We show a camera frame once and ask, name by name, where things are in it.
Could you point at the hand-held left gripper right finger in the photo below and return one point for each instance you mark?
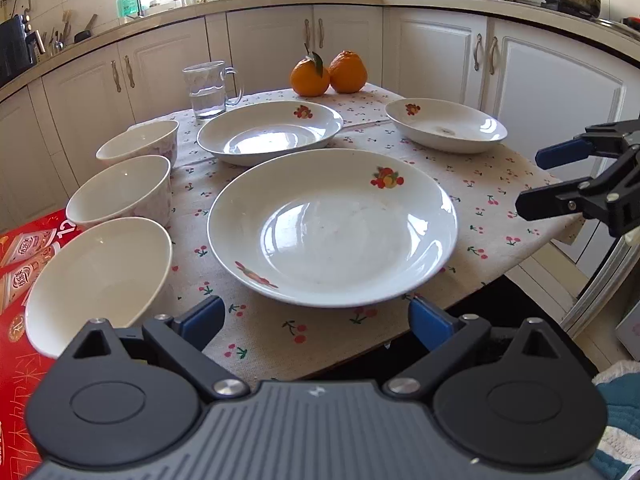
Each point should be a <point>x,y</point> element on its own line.
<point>429,322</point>

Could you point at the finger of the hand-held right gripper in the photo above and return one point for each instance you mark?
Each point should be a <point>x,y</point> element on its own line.
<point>550,202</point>
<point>562,153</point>

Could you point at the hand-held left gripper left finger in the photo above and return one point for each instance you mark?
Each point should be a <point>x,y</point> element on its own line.
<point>202,321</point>

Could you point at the plain white bowl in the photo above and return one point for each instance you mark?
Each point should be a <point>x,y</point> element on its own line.
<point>95,280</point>

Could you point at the small white fruit-print plate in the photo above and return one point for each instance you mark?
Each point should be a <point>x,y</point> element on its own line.
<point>445,125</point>

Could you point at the large white fruit-print plate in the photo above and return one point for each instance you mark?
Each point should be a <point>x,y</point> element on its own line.
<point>325,230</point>

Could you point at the white floral bowl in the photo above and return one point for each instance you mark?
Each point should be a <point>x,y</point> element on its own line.
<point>142,142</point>
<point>120,195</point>

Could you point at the medium white fruit-print plate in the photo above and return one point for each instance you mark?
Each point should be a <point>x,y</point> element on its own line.
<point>270,132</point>

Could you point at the cherry-print tablecloth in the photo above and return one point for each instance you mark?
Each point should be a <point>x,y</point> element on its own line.
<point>500,180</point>

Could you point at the white kitchen cabinets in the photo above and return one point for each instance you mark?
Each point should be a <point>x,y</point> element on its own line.
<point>425,55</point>

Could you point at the red printed cardboard box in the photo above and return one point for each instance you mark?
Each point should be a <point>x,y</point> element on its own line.
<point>20,350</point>

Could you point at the teal white striped towel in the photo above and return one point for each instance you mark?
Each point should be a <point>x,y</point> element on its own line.
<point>620,410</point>

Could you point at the orange without leaf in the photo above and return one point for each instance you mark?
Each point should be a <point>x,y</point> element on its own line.
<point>349,72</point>

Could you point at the glass mug with water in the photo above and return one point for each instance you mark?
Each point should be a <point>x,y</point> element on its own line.
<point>205,92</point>

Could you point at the orange with green leaf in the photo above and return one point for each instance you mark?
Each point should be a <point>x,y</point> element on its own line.
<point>309,80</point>

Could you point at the small black pan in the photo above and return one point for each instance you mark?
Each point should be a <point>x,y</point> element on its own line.
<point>84,35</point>

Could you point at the utensil holder with utensils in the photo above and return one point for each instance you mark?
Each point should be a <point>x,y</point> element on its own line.
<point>56,40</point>

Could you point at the aluminium door frame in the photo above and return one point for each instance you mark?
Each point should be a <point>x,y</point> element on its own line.
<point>600,282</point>

